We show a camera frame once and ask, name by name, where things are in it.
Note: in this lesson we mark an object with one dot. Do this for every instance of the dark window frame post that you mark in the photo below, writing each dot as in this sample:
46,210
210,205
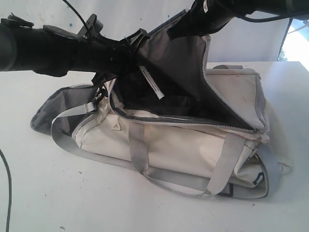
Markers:
281,55

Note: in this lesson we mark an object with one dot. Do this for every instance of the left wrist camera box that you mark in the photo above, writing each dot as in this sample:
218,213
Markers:
93,27

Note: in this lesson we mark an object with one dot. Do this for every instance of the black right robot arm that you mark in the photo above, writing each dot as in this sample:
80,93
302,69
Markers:
262,11

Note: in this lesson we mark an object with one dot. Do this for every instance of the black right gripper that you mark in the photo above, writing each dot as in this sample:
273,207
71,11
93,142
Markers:
205,17

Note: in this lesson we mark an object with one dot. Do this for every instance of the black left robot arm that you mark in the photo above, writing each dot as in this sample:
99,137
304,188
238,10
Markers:
54,51

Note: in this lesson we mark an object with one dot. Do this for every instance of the white marker black cap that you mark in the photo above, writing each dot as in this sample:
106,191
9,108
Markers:
151,82

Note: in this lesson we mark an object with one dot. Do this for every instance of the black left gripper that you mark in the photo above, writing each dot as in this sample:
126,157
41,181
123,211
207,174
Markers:
107,58

